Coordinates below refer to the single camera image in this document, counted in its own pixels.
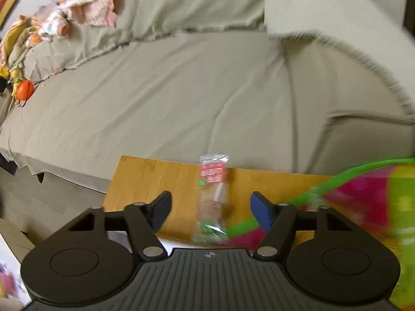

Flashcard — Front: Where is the clear popsicle snack packet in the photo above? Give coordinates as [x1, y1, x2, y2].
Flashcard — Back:
[192, 153, 229, 244]

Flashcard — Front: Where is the colourful play mat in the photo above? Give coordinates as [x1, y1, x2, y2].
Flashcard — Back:
[226, 158, 414, 310]

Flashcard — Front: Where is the beige sofa with cover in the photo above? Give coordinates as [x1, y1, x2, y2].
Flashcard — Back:
[1, 0, 414, 192]

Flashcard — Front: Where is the orange toy ball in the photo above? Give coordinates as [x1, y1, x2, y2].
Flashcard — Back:
[16, 79, 34, 101]

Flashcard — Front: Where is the pink baby clothes pile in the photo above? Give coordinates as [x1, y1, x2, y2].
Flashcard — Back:
[31, 0, 118, 41]

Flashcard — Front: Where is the yellow plush toy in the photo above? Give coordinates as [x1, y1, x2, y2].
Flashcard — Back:
[1, 15, 31, 67]

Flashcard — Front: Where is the red framed picture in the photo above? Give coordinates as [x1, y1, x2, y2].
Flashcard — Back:
[0, 0, 18, 27]

